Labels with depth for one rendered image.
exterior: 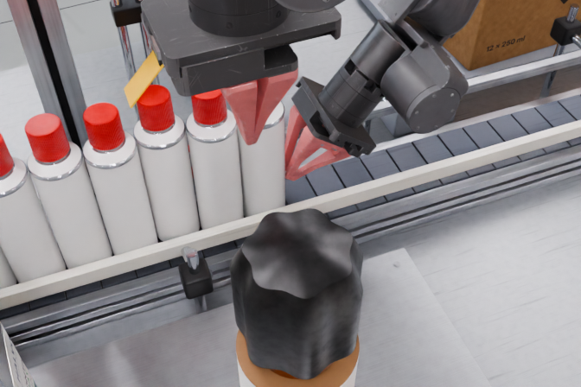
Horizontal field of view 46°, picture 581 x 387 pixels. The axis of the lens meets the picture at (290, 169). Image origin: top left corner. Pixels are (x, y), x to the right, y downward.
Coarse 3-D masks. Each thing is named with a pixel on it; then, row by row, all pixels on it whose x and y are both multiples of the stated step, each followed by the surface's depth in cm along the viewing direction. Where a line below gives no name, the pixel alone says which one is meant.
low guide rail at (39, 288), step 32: (576, 128) 87; (448, 160) 83; (480, 160) 84; (352, 192) 79; (384, 192) 81; (224, 224) 76; (256, 224) 76; (128, 256) 73; (160, 256) 74; (32, 288) 70; (64, 288) 72
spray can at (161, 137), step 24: (144, 96) 65; (168, 96) 65; (144, 120) 66; (168, 120) 66; (144, 144) 67; (168, 144) 67; (144, 168) 70; (168, 168) 69; (168, 192) 71; (192, 192) 74; (168, 216) 74; (192, 216) 76
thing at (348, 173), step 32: (576, 96) 97; (480, 128) 92; (512, 128) 92; (544, 128) 92; (352, 160) 88; (384, 160) 88; (416, 160) 88; (512, 160) 88; (288, 192) 84; (320, 192) 84; (416, 192) 84; (96, 288) 74
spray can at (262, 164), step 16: (256, 80) 67; (272, 112) 69; (272, 128) 69; (240, 144) 72; (256, 144) 70; (272, 144) 71; (240, 160) 74; (256, 160) 72; (272, 160) 73; (256, 176) 74; (272, 176) 74; (256, 192) 76; (272, 192) 76; (256, 208) 78; (272, 208) 78
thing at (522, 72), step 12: (540, 60) 89; (552, 60) 89; (564, 60) 89; (576, 60) 90; (504, 72) 87; (516, 72) 87; (528, 72) 88; (540, 72) 89; (480, 84) 86; (492, 84) 87; (384, 108) 83; (300, 132) 80; (36, 192) 73
